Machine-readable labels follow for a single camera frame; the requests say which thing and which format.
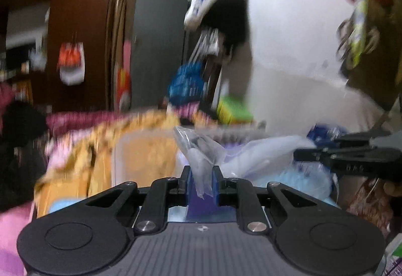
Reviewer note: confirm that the blue shopping bag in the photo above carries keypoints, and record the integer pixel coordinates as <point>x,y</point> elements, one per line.
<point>325,134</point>

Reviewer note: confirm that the dark red wooden wardrobe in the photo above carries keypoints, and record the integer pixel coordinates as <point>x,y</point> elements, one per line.
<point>81,21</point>

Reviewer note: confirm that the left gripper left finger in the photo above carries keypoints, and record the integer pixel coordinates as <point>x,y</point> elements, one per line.
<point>162,195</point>

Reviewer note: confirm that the yellow patterned blanket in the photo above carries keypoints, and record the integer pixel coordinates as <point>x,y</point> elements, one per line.
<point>79,163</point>

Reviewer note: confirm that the clear plastic bag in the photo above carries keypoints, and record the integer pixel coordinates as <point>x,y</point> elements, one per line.
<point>203,152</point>

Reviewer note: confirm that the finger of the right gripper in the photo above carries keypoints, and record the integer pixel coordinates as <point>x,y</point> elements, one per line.
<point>353,140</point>
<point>329,155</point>

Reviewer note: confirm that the green lidded box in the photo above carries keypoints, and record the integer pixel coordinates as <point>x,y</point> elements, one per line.
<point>231,110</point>

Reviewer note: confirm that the brown hanging tote bag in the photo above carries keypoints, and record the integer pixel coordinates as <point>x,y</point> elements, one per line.
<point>370,50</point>

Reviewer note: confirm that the white and black hoodie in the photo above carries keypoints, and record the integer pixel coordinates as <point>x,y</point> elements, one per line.
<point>227,16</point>

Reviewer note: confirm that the orange and white hanging bag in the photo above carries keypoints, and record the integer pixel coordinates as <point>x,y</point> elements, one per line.
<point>71,63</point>

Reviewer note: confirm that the blue plastic bag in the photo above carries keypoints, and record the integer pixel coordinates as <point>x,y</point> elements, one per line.
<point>187,85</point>

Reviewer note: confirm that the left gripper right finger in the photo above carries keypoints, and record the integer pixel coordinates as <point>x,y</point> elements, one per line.
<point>241,195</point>

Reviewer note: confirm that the clear plastic basket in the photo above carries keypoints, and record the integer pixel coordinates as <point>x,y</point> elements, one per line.
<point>143,156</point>

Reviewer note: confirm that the grey door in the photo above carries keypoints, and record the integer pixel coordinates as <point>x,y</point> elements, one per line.
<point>156,49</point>

